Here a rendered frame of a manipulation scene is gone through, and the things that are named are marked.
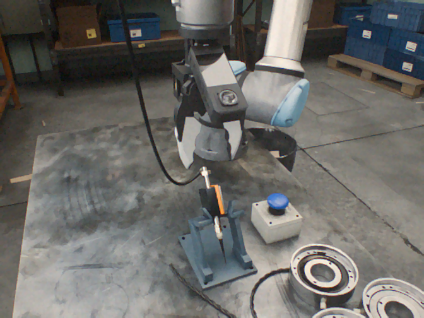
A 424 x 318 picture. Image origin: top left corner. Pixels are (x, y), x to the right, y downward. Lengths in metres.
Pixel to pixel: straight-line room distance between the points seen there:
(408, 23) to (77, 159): 3.73
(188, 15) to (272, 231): 0.40
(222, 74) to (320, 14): 4.21
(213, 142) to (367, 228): 1.32
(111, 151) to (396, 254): 1.47
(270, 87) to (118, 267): 0.48
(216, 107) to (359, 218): 1.75
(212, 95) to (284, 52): 0.41
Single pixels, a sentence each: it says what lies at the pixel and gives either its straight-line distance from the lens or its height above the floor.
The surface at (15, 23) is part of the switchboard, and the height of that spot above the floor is 0.67.
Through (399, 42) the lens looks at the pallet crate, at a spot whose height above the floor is 0.44.
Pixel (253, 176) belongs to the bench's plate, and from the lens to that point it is 0.85.
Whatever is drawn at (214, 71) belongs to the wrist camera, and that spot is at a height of 1.14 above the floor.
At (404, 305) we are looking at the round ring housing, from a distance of 0.62.
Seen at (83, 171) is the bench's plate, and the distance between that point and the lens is 0.92.
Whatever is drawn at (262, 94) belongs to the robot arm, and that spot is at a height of 0.99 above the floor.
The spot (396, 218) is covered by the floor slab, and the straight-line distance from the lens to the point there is 2.19.
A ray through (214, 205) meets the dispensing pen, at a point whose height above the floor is 0.92.
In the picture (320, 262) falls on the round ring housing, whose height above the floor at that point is 0.83.
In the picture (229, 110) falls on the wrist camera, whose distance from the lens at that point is 0.42.
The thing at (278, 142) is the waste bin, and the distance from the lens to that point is 1.94.
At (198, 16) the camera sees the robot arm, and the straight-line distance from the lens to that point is 0.46.
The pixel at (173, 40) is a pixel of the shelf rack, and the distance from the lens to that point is 3.85.
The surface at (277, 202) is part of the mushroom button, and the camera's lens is 0.66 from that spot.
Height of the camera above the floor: 1.27
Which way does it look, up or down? 31 degrees down
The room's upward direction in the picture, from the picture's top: straight up
